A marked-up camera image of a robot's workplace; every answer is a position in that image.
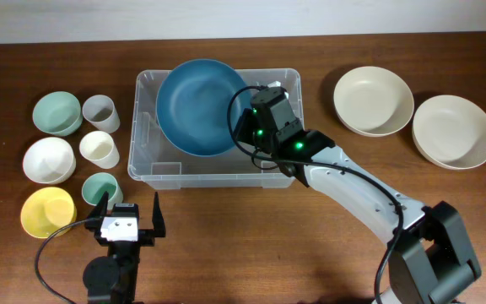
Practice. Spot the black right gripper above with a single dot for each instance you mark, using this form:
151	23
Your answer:
244	120

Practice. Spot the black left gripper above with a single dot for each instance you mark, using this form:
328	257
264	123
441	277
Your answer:
147	236

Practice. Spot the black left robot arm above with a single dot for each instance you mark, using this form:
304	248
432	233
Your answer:
113	278

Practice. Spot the clear plastic storage bin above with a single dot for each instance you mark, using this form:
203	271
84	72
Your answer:
157	162

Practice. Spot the yellow bowl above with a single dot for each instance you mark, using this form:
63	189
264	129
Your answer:
47	210

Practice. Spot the cream cup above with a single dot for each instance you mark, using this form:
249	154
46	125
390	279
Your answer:
99	148

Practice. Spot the beige plate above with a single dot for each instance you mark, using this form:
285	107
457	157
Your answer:
373	101
450	132

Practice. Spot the grey cup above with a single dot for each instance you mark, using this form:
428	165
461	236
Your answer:
100	111

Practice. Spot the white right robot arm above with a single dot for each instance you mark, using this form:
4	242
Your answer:
429	257

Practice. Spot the green cup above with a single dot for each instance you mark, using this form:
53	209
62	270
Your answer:
96	185

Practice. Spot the white bowl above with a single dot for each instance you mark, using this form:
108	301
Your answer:
49	161

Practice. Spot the green bowl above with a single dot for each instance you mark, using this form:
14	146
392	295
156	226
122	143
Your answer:
58	113

